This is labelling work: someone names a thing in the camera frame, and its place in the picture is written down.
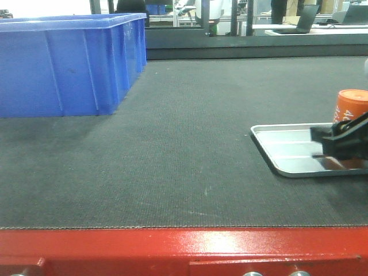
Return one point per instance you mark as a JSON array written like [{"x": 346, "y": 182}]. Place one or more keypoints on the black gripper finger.
[{"x": 344, "y": 139}]

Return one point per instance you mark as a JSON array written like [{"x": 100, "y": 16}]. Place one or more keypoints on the orange cylindrical capacitor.
[{"x": 350, "y": 104}]

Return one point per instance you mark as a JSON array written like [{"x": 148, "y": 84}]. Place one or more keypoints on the red conveyor frame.
[{"x": 185, "y": 251}]

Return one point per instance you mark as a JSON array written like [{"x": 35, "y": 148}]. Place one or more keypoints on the black laptop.
[{"x": 304, "y": 24}]

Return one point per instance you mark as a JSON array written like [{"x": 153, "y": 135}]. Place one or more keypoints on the dark conveyor belt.
[{"x": 177, "y": 152}]

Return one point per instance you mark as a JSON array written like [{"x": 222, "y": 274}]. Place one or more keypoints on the small steel tray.
[{"x": 289, "y": 150}]

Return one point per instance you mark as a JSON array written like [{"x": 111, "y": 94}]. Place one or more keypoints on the large blue conveyor bin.
[{"x": 70, "y": 65}]

